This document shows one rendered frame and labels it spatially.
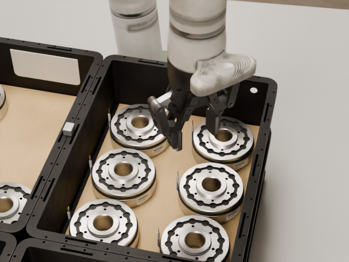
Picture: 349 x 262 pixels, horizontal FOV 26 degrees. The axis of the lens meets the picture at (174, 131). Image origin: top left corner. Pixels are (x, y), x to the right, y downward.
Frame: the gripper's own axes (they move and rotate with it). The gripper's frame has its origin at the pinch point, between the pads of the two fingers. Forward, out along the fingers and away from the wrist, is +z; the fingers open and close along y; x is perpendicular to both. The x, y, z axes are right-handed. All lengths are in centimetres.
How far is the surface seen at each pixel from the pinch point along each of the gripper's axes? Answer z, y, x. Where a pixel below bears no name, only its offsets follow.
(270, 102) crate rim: 7.1, -18.0, -4.9
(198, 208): 13.9, 0.6, 2.7
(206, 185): 15.3, -3.6, -1.5
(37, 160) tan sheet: 17.2, 16.3, -22.3
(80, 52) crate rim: 7.1, 2.1, -32.4
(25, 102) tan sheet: 17.1, 12.2, -36.5
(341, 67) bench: 30, -54, -24
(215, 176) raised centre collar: 13.4, -4.9, -1.0
